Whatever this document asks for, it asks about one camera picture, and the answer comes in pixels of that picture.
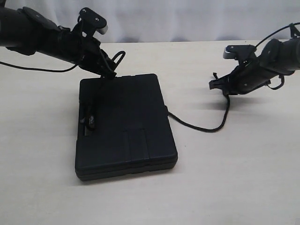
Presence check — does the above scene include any black cord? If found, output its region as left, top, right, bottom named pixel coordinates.
left=79, top=51, right=232, bottom=133

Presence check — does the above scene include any white curtain backdrop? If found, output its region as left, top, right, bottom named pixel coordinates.
left=6, top=0, right=300, bottom=43

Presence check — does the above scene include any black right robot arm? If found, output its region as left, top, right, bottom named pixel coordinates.
left=209, top=38, right=300, bottom=95

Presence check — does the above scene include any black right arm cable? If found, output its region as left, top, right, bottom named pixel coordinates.
left=254, top=22, right=300, bottom=90

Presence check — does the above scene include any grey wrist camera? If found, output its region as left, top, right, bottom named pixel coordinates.
left=79, top=7, right=108, bottom=36
left=223, top=45, right=256, bottom=63

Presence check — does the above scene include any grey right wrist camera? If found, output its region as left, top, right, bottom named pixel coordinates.
left=223, top=45, right=256, bottom=63

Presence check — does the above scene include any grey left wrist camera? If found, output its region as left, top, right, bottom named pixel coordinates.
left=79, top=7, right=108, bottom=36

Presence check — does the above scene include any black plastic carrying case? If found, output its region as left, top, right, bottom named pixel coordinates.
left=75, top=74, right=178, bottom=181

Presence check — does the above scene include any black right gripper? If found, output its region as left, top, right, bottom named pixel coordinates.
left=209, top=60, right=281, bottom=95

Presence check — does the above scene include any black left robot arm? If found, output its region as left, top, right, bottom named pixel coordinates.
left=0, top=0, right=126, bottom=79

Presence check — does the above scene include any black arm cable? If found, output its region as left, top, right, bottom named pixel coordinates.
left=0, top=60, right=78, bottom=73
left=254, top=22, right=300, bottom=90

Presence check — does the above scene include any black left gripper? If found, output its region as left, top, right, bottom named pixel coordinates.
left=58, top=23, right=117, bottom=80

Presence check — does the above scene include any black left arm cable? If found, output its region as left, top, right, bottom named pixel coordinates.
left=0, top=60, right=78, bottom=73

